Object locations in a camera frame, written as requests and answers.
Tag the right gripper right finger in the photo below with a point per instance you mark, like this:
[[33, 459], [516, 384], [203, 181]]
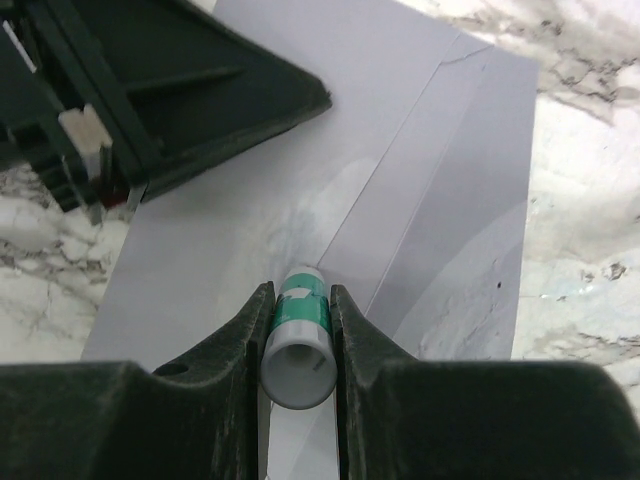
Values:
[[402, 418]]

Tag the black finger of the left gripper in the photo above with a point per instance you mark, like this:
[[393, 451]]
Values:
[[179, 92]]

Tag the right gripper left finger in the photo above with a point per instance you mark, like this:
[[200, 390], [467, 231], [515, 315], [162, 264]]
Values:
[[201, 415]]

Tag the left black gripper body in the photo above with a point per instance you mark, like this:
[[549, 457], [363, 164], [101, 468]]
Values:
[[75, 82]]

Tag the green white glue stick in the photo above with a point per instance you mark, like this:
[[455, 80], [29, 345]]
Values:
[[298, 367]]

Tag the grey envelope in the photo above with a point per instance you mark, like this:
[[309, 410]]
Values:
[[411, 191]]

